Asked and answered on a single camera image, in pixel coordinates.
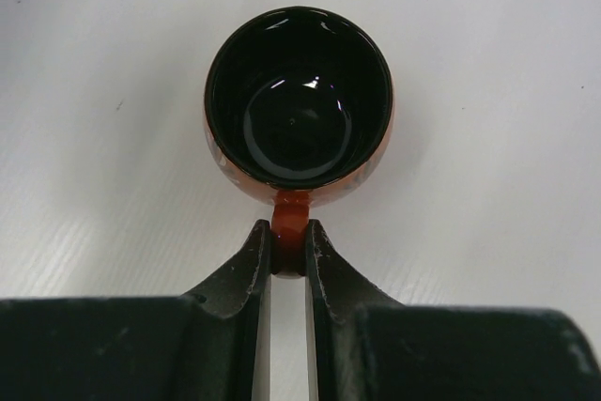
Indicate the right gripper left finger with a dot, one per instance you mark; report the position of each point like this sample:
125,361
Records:
210,343

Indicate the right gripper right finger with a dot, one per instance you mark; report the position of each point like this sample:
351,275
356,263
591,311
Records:
364,345

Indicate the black and red bowl cup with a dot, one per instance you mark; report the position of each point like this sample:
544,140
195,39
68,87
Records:
298,109

